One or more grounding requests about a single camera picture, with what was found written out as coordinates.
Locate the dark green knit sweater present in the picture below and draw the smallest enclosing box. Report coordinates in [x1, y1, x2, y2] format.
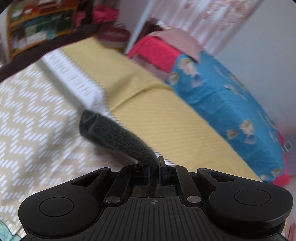
[79, 110, 159, 197]

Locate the red clothes pile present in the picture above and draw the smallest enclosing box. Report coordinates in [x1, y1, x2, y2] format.
[75, 4, 119, 27]

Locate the blue floral folded quilt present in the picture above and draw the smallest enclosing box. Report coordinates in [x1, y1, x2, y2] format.
[164, 49, 286, 183]

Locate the yellow patterned bed cover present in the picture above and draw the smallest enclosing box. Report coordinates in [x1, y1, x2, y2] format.
[1, 38, 258, 240]

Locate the pink cloth on quilt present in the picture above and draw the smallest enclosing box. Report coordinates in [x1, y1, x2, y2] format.
[149, 28, 203, 63]

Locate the pink floral curtain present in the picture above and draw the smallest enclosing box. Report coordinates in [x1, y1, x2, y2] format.
[151, 0, 262, 56]

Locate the wooden bookshelf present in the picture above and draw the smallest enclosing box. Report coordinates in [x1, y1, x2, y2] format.
[6, 1, 79, 59]

